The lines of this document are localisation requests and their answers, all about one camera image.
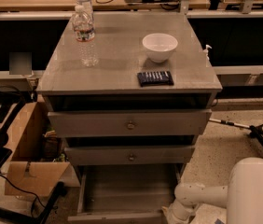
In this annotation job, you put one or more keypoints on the grey bottom drawer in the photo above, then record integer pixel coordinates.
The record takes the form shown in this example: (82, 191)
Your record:
(126, 194)

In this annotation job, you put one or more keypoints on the grey drawer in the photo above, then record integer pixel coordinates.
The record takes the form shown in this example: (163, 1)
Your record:
(124, 123)
(126, 194)
(128, 155)

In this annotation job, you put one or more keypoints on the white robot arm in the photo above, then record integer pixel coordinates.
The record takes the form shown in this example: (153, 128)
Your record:
(242, 197)

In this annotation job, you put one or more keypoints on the grey middle drawer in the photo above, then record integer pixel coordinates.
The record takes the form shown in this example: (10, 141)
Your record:
(128, 155)

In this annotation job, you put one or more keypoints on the grey top drawer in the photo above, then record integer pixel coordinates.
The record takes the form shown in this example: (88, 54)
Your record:
(124, 123)

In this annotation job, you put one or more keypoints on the grey drawer cabinet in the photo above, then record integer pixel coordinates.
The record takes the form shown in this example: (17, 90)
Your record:
(112, 84)

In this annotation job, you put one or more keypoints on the dark blue snack packet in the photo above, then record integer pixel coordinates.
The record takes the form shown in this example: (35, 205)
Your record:
(155, 78)

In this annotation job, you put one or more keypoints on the brown cardboard box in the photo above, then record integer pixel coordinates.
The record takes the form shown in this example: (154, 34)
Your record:
(26, 169)

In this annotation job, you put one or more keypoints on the white pump dispenser bottle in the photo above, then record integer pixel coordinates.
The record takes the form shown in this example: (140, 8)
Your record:
(207, 50)

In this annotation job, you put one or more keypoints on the white bowl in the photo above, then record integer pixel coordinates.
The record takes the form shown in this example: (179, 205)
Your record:
(159, 47)

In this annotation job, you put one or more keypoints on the clear front water bottle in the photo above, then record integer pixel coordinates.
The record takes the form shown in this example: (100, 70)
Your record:
(83, 28)

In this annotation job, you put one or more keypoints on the black stand frame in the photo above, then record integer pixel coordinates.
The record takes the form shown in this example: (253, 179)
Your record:
(59, 190)

